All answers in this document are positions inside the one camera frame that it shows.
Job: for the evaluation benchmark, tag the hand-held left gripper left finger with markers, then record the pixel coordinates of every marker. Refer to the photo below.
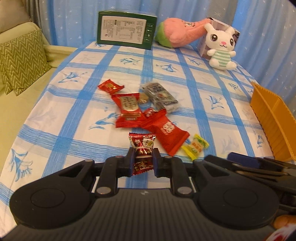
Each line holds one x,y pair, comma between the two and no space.
131,162

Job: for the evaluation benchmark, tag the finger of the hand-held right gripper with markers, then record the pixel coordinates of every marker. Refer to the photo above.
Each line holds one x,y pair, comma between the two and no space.
242,158
231,168

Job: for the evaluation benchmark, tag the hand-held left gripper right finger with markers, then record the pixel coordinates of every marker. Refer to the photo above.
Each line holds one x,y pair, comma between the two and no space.
156,163

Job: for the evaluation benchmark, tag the dark red chocolate packet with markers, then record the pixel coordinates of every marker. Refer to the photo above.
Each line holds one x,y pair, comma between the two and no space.
142,148

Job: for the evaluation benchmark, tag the orange ribbed bin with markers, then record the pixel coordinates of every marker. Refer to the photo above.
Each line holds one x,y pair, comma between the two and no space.
272,115

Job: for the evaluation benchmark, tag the person's right hand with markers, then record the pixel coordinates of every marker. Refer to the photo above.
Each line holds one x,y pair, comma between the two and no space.
283,221

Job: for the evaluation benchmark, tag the large red snack packet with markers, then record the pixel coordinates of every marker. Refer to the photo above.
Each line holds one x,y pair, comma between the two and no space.
166,129

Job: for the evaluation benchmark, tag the yellow candy packet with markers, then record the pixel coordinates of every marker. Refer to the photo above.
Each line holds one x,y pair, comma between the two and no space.
195,146

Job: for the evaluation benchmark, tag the tiny red snack packet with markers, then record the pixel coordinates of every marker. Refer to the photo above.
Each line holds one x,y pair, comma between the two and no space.
149,112

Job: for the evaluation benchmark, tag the red packet with gold print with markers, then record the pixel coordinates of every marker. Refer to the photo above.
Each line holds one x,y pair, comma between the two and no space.
128,109

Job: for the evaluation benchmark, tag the small brown candy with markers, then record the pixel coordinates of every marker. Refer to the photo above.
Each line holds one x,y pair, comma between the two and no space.
143,99

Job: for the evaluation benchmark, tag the grey snack packet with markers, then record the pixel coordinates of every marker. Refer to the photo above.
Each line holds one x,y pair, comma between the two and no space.
159,95

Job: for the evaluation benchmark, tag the small red candy packet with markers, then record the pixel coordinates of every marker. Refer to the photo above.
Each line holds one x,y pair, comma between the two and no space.
109,87

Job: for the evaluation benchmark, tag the blue plaid tablecloth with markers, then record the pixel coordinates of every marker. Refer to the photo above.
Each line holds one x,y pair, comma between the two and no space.
196,92

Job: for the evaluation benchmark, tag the grey cardboard box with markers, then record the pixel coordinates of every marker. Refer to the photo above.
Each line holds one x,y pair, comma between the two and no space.
202,49

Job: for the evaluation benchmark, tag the pale green sofa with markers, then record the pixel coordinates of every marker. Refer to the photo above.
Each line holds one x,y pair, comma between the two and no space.
23,115

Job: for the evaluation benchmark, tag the white rabbit plush toy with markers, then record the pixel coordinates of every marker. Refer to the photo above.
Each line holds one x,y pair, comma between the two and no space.
219,39

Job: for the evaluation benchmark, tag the green cardboard box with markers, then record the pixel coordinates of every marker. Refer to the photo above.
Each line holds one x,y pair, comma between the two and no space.
124,30

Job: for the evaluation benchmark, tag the pink plush toy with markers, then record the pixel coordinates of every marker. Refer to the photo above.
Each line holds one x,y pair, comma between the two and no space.
180,32

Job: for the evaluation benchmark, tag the green zigzag pillow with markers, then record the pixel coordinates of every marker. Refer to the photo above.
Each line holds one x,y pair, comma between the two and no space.
20,60

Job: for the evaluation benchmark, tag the blue star curtain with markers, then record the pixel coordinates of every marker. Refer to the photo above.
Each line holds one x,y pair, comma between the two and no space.
185,9

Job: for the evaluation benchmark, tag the grey curtain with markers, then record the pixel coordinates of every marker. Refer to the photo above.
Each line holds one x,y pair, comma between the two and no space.
40,14

